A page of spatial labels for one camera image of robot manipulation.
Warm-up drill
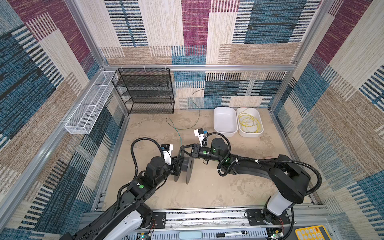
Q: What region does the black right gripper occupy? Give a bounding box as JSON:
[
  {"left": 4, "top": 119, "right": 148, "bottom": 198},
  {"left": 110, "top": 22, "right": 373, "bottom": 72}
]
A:
[{"left": 180, "top": 144, "right": 221, "bottom": 162}]

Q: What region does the black perforated cable spool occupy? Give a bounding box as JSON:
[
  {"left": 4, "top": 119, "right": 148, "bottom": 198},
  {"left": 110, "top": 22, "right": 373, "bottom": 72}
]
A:
[{"left": 174, "top": 151, "right": 195, "bottom": 185}]

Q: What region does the green cable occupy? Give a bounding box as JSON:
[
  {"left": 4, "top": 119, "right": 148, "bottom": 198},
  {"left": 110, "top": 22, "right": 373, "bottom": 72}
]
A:
[{"left": 165, "top": 88, "right": 206, "bottom": 148}]

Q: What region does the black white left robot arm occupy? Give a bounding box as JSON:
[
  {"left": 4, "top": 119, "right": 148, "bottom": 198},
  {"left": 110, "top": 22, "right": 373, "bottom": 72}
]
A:
[{"left": 61, "top": 157, "right": 184, "bottom": 240}]

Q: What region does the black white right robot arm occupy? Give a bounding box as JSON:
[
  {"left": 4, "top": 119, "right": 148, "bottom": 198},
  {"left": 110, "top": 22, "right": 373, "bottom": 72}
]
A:
[{"left": 180, "top": 137, "right": 322, "bottom": 225}]

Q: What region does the white plastic tub left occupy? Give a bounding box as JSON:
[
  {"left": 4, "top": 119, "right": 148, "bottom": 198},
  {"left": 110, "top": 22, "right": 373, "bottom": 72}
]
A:
[{"left": 214, "top": 107, "right": 238, "bottom": 137}]

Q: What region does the white plastic tub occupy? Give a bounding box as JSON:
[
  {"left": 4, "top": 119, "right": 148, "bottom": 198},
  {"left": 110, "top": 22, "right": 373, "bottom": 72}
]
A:
[
  {"left": 236, "top": 108, "right": 264, "bottom": 138},
  {"left": 214, "top": 107, "right": 238, "bottom": 137}
]

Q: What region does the white plastic tub right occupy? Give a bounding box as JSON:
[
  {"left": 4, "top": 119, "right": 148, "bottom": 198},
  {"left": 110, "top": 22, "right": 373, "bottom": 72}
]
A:
[{"left": 236, "top": 108, "right": 264, "bottom": 138}]

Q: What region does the light blue label plate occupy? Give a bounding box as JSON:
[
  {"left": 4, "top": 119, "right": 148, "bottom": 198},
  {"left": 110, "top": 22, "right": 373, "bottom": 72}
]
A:
[{"left": 178, "top": 231, "right": 203, "bottom": 240}]

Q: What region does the black marker pen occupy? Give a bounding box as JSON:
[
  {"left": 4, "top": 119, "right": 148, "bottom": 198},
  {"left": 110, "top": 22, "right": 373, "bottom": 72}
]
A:
[{"left": 216, "top": 230, "right": 248, "bottom": 238}]

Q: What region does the yellow keypad pendant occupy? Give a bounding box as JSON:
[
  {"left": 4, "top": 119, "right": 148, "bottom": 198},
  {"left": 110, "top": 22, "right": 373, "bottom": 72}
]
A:
[{"left": 295, "top": 225, "right": 331, "bottom": 240}]

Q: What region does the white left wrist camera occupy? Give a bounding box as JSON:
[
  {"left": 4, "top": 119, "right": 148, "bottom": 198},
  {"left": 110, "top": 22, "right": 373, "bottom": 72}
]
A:
[{"left": 161, "top": 144, "right": 174, "bottom": 165}]

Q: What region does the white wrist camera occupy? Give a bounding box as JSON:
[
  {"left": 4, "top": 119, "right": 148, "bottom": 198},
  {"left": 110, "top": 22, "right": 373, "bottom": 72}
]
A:
[
  {"left": 161, "top": 144, "right": 174, "bottom": 165},
  {"left": 194, "top": 128, "right": 208, "bottom": 147}
]

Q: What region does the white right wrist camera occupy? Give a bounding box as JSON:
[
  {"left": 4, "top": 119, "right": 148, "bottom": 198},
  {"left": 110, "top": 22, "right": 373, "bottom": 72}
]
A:
[{"left": 194, "top": 128, "right": 208, "bottom": 147}]

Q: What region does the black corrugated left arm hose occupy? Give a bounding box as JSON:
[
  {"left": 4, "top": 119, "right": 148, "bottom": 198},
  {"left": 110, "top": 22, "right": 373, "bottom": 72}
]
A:
[{"left": 110, "top": 137, "right": 164, "bottom": 220}]

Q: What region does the yellow cable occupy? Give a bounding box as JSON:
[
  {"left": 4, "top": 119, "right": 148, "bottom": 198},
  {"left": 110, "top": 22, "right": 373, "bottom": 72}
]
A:
[{"left": 238, "top": 108, "right": 262, "bottom": 134}]

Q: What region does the black wire mesh shelf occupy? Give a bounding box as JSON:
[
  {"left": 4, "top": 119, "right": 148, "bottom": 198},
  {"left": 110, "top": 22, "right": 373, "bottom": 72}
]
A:
[{"left": 112, "top": 68, "right": 175, "bottom": 114}]

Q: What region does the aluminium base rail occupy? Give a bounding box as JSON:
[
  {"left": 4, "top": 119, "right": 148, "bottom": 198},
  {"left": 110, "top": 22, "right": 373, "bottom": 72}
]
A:
[{"left": 83, "top": 204, "right": 342, "bottom": 240}]

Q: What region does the white wire mesh basket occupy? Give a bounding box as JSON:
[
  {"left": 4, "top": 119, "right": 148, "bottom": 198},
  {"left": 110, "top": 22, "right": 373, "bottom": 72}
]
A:
[{"left": 65, "top": 71, "right": 115, "bottom": 135}]

